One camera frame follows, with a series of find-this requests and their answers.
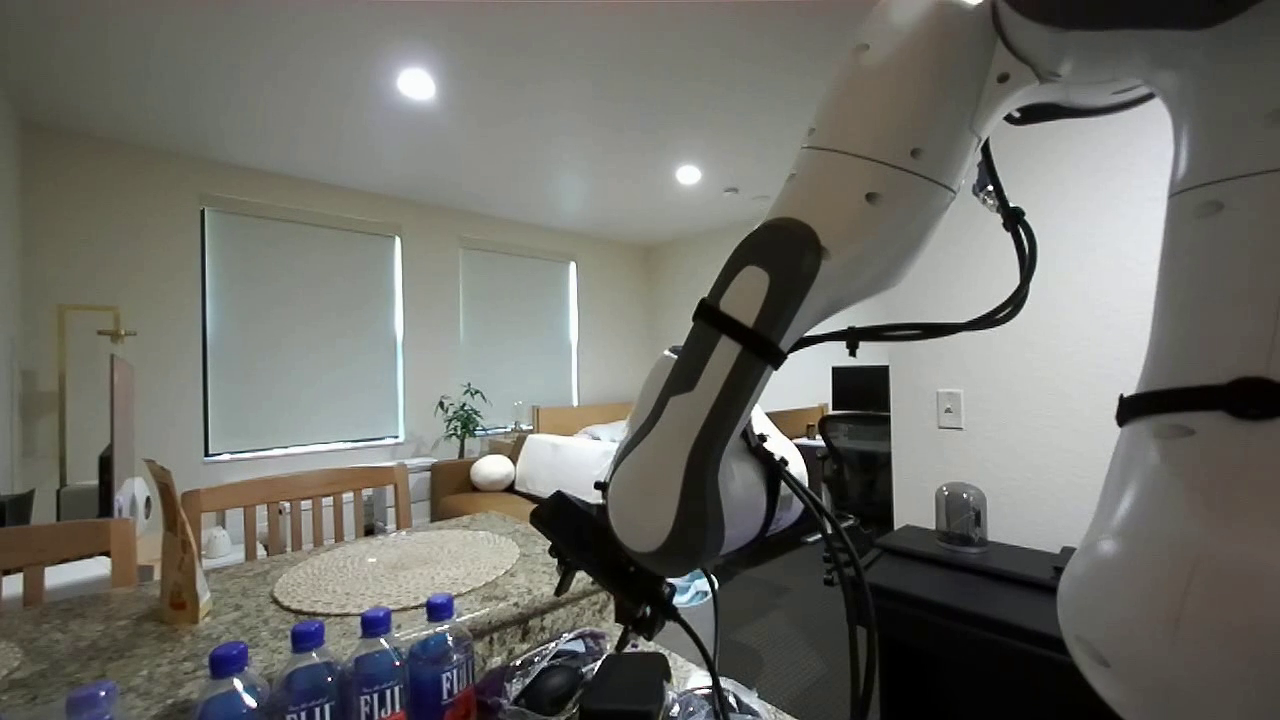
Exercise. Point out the black wrist mount bar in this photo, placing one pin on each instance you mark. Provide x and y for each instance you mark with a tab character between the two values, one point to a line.
586	544

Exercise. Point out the clear glass jar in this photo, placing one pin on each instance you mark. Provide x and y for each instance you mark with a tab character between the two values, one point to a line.
960	512

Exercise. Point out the wooden sofa frame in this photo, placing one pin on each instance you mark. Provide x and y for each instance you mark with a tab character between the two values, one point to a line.
483	505

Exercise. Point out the small cross wall ornament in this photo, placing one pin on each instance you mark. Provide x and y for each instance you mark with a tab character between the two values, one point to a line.
118	332

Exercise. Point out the round woven placemat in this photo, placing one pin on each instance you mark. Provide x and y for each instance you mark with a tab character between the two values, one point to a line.
392	570

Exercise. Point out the white wall light switch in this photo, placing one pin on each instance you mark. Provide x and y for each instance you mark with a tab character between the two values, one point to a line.
948	409

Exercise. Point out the white cushion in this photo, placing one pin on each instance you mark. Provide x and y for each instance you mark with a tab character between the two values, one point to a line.
566	465

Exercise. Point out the long wooden slatted chair back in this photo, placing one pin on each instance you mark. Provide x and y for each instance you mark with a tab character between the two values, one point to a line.
292	485

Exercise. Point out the large round ceiling light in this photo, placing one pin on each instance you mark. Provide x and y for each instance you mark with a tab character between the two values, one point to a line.
416	80

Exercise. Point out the large window with white blind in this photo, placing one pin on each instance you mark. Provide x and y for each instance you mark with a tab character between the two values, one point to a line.
303	332

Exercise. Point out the black cabinet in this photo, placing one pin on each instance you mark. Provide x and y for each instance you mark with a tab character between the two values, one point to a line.
974	626

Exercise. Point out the short wooden chair back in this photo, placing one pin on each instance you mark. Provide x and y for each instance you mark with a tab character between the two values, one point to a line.
64	543

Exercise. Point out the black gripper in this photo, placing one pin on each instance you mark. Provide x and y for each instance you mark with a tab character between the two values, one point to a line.
624	686

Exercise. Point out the small round ceiling light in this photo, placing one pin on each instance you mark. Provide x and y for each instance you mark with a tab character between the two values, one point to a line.
690	172

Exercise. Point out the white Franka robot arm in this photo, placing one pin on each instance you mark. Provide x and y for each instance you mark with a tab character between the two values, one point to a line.
1203	602

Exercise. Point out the green potted plant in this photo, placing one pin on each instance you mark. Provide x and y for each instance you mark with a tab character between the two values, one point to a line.
463	417

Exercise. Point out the tan wooden stand piece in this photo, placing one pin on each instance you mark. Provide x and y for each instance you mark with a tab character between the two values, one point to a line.
176	561

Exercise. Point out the narrow window with white blind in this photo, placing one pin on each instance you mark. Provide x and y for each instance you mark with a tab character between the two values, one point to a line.
517	332

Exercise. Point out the Fiji water bottle blue cap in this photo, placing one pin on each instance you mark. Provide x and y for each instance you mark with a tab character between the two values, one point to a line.
229	692
440	673
379	681
310	686
91	703

